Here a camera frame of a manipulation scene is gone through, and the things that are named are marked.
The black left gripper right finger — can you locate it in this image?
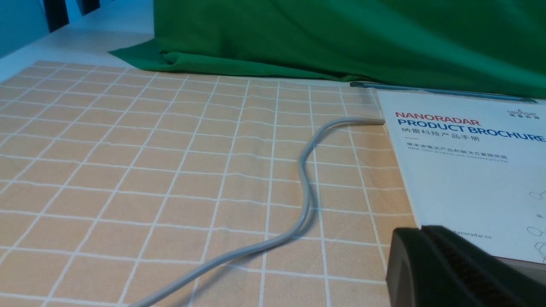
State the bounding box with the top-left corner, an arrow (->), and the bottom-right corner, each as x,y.
421,226 -> 546,307

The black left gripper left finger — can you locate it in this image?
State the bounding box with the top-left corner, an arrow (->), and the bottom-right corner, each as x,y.
386,227 -> 491,307

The white Nanoradar product brochure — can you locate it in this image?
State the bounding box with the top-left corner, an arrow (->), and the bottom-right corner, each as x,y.
377,90 -> 546,264

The green backdrop cloth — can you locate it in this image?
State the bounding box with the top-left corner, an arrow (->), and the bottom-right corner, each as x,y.
110,0 -> 546,99

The orange checked tablecloth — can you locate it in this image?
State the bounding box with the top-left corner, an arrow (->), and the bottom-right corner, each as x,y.
0,61 -> 415,307

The grey power cable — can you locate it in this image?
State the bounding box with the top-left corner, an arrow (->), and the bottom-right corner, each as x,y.
128,118 -> 386,307

